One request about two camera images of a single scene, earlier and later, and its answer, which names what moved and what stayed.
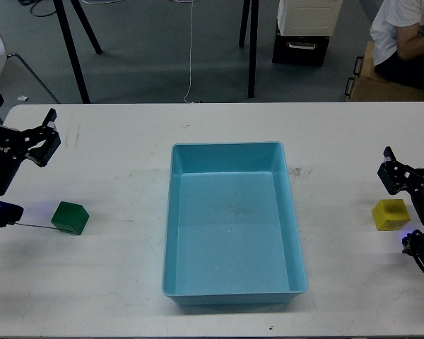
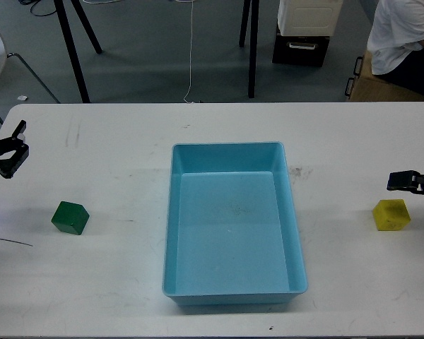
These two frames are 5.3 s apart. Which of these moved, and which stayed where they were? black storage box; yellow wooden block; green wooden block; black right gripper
Moved: black right gripper
Stayed: black storage box; yellow wooden block; green wooden block
